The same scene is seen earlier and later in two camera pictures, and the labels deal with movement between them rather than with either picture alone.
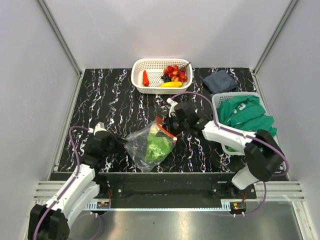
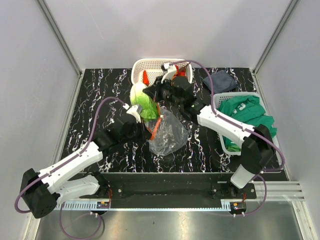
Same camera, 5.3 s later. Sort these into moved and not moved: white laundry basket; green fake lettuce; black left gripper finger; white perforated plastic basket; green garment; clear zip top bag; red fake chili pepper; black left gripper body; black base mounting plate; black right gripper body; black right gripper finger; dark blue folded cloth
Moved: green fake lettuce; black left gripper body; black right gripper body; black right gripper finger; clear zip top bag; black left gripper finger
Not moved: black base mounting plate; white laundry basket; green garment; red fake chili pepper; white perforated plastic basket; dark blue folded cloth
